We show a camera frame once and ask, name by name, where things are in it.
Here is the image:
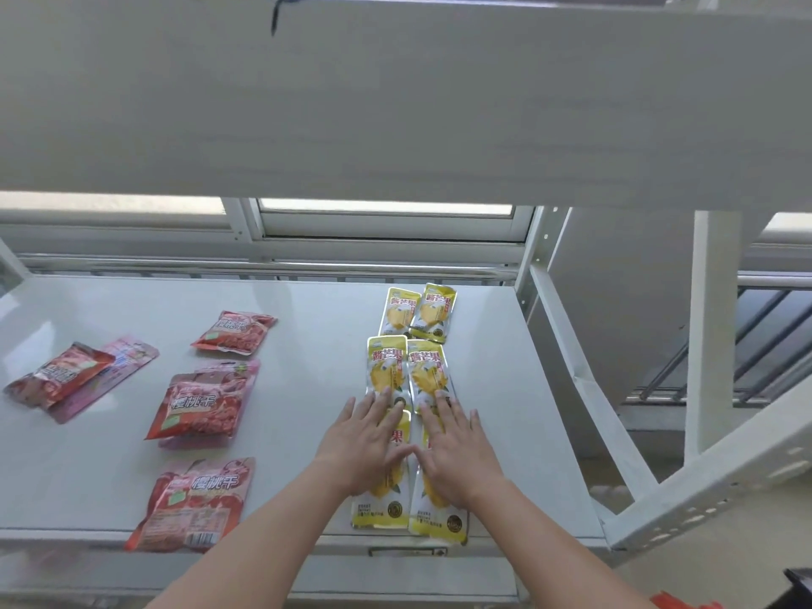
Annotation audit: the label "person's left hand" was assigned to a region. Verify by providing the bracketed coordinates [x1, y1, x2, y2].
[315, 388, 415, 499]

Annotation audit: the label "person's right hand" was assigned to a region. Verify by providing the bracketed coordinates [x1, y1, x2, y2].
[413, 393, 506, 510]

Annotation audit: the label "yellow mango snack packet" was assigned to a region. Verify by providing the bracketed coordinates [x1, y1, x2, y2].
[408, 415, 470, 545]
[351, 408, 414, 531]

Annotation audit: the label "person's right forearm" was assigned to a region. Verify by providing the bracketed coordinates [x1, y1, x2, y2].
[468, 480, 656, 609]

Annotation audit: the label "rows of yellow packets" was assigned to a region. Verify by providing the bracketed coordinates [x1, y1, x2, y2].
[366, 283, 458, 417]

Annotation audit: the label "pink dried fruit packet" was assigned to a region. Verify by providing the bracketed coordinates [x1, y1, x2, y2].
[158, 359, 261, 450]
[47, 336, 160, 425]

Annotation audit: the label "red dried fruit packet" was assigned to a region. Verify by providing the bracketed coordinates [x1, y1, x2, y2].
[124, 457, 257, 554]
[145, 372, 247, 442]
[3, 341, 116, 410]
[191, 310, 279, 357]

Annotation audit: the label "white perforated metal beam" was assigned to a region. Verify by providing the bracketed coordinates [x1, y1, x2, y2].
[601, 385, 812, 569]

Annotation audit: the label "red object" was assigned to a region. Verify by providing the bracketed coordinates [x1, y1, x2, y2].
[651, 591, 725, 609]

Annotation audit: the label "white metal shelf rack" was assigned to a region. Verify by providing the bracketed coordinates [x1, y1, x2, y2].
[0, 0, 812, 606]

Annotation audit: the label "metal window railing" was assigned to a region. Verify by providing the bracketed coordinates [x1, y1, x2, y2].
[628, 272, 812, 408]

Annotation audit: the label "black object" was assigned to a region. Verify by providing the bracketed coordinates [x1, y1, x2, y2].
[766, 567, 812, 609]

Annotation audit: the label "white window frame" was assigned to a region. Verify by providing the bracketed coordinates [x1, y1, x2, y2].
[0, 191, 538, 281]

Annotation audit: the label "white upright post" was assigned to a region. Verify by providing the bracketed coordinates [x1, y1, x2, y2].
[683, 211, 744, 465]

